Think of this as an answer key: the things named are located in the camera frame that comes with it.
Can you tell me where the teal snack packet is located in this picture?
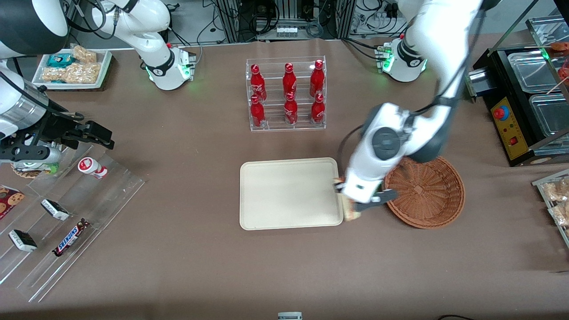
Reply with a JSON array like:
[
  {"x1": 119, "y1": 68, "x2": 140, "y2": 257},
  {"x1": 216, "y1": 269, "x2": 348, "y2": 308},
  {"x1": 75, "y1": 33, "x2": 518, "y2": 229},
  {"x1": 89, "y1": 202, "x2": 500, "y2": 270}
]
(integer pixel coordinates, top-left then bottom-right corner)
[{"x1": 47, "y1": 53, "x2": 76, "y2": 68}]

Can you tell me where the white red yogurt bottle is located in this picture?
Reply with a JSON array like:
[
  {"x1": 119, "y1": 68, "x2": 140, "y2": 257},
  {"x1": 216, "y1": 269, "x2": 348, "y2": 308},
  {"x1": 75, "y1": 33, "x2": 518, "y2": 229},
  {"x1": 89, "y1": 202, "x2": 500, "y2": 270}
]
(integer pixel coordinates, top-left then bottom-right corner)
[{"x1": 78, "y1": 157, "x2": 108, "y2": 180}]

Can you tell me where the aluminium frame with cables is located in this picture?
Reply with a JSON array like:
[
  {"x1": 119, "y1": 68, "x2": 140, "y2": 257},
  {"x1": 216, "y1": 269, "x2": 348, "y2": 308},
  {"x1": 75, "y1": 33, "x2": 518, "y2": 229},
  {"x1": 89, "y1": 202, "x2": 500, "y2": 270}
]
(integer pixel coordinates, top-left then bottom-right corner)
[{"x1": 169, "y1": 0, "x2": 407, "y2": 45}]

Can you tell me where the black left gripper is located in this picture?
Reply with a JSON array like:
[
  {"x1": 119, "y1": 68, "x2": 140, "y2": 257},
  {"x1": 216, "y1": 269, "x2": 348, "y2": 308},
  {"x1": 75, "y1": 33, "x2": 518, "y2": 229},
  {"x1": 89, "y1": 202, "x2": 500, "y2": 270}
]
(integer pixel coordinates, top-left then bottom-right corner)
[{"x1": 334, "y1": 178, "x2": 399, "y2": 212}]

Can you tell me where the small clear nut snack bag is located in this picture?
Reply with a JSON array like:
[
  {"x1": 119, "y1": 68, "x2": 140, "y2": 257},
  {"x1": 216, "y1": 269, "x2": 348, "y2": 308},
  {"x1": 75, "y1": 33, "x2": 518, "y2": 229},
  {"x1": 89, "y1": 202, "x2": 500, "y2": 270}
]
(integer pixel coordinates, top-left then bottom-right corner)
[{"x1": 72, "y1": 44, "x2": 98, "y2": 64}]

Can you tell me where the red cola bottle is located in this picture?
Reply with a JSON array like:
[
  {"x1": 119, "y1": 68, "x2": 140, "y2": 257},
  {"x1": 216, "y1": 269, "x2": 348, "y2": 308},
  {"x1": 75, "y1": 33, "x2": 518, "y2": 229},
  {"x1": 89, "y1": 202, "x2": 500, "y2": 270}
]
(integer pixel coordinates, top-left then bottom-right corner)
[
  {"x1": 250, "y1": 64, "x2": 267, "y2": 102},
  {"x1": 283, "y1": 63, "x2": 297, "y2": 99},
  {"x1": 284, "y1": 92, "x2": 298, "y2": 125},
  {"x1": 310, "y1": 60, "x2": 325, "y2": 98},
  {"x1": 250, "y1": 95, "x2": 266, "y2": 128},
  {"x1": 311, "y1": 93, "x2": 325, "y2": 124}
]

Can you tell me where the small wicker coaster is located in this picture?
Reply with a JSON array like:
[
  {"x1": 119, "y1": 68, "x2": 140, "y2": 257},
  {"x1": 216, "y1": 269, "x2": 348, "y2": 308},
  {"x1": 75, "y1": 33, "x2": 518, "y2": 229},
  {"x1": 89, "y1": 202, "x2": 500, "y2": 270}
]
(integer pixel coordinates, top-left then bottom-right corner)
[{"x1": 11, "y1": 161, "x2": 60, "y2": 179}]

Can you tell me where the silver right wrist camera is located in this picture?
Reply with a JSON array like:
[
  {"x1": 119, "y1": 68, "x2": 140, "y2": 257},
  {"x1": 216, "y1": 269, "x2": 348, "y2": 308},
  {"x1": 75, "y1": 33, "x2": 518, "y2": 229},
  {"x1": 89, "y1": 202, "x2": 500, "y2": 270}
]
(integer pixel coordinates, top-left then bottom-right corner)
[{"x1": 0, "y1": 144, "x2": 62, "y2": 164}]

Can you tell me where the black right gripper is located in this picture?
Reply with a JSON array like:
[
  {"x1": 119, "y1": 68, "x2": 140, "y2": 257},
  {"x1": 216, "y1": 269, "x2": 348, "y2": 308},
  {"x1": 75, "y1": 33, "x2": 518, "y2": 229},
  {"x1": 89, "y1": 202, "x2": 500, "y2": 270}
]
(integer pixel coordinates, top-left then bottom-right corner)
[{"x1": 26, "y1": 108, "x2": 115, "y2": 150}]

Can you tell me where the white snack tray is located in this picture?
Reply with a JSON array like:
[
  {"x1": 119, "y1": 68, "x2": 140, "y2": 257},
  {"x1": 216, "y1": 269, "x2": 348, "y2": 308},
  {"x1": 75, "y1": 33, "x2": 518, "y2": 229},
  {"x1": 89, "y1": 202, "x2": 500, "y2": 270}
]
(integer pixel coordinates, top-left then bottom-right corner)
[{"x1": 32, "y1": 48, "x2": 113, "y2": 90}]

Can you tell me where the black white chocolate bar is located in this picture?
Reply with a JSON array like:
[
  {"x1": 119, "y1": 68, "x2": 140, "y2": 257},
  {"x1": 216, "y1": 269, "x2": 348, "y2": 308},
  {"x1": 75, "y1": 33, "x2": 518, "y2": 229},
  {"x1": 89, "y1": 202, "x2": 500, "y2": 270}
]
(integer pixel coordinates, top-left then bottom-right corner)
[
  {"x1": 8, "y1": 229, "x2": 38, "y2": 253},
  {"x1": 40, "y1": 199, "x2": 71, "y2": 221}
]

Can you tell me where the triangular sandwich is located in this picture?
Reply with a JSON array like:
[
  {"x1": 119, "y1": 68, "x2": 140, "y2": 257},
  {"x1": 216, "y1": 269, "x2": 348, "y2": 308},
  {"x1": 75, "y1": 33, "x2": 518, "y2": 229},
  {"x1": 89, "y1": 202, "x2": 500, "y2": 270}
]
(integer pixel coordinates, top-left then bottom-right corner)
[{"x1": 336, "y1": 179, "x2": 362, "y2": 222}]

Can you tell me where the clear acrylic stepped display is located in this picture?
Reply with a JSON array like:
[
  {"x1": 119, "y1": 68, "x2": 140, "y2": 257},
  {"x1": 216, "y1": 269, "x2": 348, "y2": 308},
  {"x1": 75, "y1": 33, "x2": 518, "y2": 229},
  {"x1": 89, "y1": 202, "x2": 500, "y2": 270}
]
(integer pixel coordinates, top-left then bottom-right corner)
[{"x1": 0, "y1": 141, "x2": 148, "y2": 304}]

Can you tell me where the large clear nut snack bag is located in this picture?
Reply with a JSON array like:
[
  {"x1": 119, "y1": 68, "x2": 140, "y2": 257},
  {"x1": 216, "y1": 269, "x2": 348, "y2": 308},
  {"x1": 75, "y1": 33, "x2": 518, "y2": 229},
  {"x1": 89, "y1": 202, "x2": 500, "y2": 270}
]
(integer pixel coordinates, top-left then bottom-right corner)
[{"x1": 42, "y1": 62, "x2": 102, "y2": 84}]

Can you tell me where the red cookie packet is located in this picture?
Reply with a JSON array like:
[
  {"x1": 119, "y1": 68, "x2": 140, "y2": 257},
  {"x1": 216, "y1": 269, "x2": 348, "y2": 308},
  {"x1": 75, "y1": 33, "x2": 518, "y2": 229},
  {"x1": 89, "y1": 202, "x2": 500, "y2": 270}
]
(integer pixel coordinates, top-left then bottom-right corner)
[{"x1": 0, "y1": 185, "x2": 26, "y2": 220}]

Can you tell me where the brown round wicker basket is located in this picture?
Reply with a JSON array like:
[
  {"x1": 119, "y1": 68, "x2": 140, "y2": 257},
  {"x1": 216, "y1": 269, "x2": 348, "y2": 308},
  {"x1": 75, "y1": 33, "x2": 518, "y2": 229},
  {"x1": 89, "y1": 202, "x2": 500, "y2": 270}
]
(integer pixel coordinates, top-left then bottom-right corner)
[{"x1": 383, "y1": 156, "x2": 466, "y2": 229}]

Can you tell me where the black yellow fryer appliance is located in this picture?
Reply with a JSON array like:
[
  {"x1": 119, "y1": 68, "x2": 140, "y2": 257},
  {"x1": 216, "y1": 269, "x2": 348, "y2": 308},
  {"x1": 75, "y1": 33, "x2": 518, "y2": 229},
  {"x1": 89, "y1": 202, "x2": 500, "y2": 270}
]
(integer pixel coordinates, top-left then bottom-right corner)
[{"x1": 464, "y1": 44, "x2": 569, "y2": 168}]

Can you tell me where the cream rectangular plastic tray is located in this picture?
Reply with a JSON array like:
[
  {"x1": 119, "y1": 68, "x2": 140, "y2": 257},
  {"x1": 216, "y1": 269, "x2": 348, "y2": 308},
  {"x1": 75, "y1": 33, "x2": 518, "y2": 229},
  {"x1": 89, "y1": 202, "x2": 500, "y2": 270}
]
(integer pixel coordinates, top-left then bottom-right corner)
[{"x1": 240, "y1": 157, "x2": 344, "y2": 231}]

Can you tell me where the clear acrylic bottle rack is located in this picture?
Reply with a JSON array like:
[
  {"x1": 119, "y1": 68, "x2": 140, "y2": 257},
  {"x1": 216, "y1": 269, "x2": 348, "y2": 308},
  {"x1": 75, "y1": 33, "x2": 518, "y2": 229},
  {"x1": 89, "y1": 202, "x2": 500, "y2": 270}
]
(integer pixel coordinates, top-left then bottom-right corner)
[{"x1": 245, "y1": 56, "x2": 327, "y2": 132}]

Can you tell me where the wrapped pastry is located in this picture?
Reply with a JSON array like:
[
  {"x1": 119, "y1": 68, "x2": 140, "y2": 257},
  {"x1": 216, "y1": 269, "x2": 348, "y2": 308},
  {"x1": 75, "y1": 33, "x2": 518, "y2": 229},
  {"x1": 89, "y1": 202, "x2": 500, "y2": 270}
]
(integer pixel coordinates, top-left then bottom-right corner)
[
  {"x1": 549, "y1": 202, "x2": 569, "y2": 226},
  {"x1": 543, "y1": 179, "x2": 569, "y2": 203}
]

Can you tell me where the brown snickers bar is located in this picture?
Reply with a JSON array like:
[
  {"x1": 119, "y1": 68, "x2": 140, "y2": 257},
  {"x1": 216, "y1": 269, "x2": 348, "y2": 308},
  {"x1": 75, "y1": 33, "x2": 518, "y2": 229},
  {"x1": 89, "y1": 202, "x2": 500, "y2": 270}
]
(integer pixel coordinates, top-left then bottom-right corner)
[{"x1": 52, "y1": 218, "x2": 90, "y2": 257}]

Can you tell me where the steel fryer pan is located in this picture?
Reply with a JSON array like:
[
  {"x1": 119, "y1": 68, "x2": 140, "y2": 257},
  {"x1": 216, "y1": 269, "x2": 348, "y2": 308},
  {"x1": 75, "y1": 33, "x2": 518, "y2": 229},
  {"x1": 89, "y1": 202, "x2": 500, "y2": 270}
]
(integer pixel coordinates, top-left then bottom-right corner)
[
  {"x1": 507, "y1": 50, "x2": 561, "y2": 93},
  {"x1": 529, "y1": 94, "x2": 569, "y2": 139}
]

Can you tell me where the grey tray with pastries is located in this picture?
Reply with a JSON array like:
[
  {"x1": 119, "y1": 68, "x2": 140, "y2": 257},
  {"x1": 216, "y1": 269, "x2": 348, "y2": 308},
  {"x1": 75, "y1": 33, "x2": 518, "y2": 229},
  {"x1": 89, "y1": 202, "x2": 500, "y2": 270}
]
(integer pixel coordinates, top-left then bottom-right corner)
[{"x1": 532, "y1": 168, "x2": 569, "y2": 248}]

